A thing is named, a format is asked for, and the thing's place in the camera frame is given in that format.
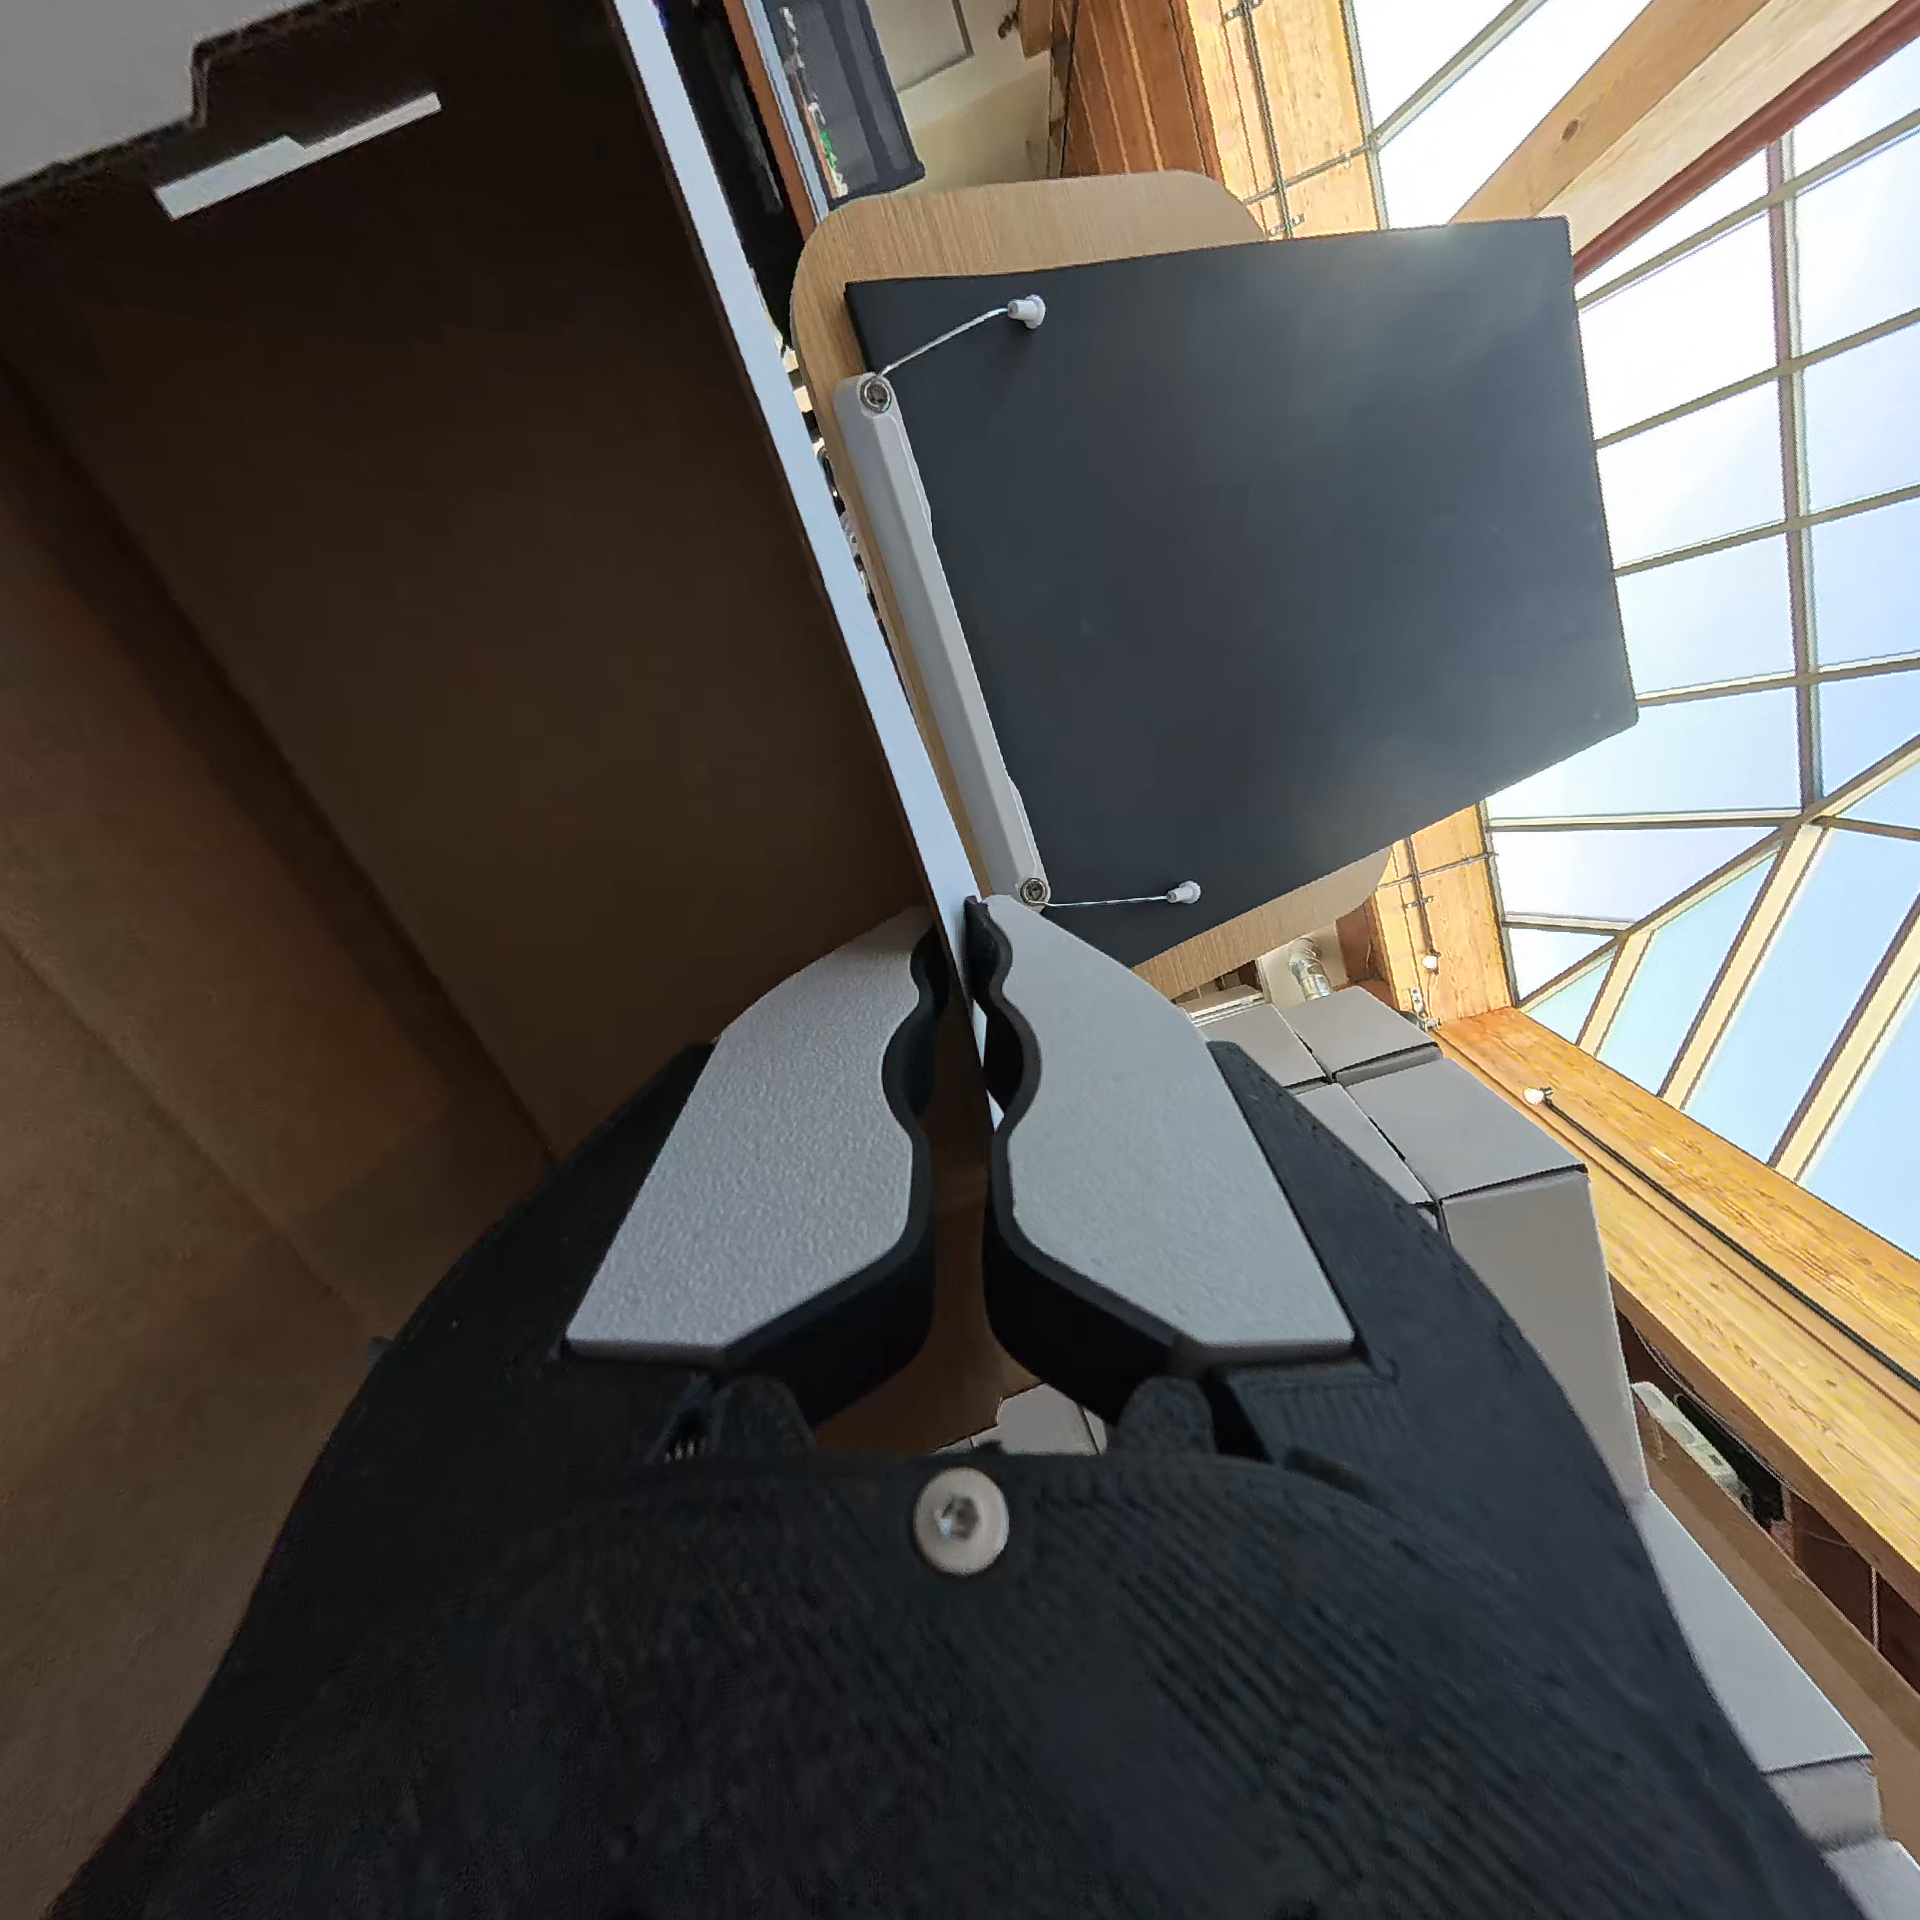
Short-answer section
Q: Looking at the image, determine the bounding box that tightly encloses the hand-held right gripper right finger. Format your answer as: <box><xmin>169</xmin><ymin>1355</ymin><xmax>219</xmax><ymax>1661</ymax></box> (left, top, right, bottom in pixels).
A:
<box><xmin>961</xmin><ymin>894</ymin><xmax>1355</xmax><ymax>1421</ymax></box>

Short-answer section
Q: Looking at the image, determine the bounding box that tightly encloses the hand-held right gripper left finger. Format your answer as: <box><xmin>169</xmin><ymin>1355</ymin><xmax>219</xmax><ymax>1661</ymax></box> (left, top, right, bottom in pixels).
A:
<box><xmin>564</xmin><ymin>904</ymin><xmax>954</xmax><ymax>1427</ymax></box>

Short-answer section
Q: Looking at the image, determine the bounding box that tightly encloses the white cardboard box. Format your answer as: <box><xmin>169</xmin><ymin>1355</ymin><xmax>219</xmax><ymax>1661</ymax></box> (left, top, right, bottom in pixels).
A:
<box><xmin>0</xmin><ymin>0</ymin><xmax>1004</xmax><ymax>1920</ymax></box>

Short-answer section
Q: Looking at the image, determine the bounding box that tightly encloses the stack of white boxes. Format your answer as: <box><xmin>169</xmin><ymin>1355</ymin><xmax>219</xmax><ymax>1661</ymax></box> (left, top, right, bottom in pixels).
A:
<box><xmin>1192</xmin><ymin>982</ymin><xmax>1920</xmax><ymax>1920</ymax></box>

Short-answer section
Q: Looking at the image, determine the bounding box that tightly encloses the black divider panel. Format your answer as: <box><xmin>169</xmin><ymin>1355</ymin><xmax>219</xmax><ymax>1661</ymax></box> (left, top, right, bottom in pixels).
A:
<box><xmin>844</xmin><ymin>218</ymin><xmax>1641</xmax><ymax>928</ymax></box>

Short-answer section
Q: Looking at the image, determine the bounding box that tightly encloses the glass skylight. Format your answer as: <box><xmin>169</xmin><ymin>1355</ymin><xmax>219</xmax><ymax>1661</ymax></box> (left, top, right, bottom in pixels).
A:
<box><xmin>1347</xmin><ymin>0</ymin><xmax>1920</xmax><ymax>1221</ymax></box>

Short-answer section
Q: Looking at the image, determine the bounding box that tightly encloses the wooden backing board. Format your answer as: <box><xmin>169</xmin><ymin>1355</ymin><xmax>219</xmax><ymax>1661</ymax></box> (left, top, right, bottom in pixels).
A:
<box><xmin>790</xmin><ymin>169</ymin><xmax>1396</xmax><ymax>1000</ymax></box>

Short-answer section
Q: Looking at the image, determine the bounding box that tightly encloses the computer monitor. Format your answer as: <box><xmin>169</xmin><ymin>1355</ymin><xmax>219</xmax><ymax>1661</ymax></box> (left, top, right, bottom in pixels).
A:
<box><xmin>742</xmin><ymin>0</ymin><xmax>922</xmax><ymax>214</ymax></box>

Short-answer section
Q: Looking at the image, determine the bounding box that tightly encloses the grey panel bracket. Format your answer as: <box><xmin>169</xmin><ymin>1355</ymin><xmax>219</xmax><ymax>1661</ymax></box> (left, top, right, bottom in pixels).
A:
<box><xmin>830</xmin><ymin>372</ymin><xmax>1052</xmax><ymax>910</ymax></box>

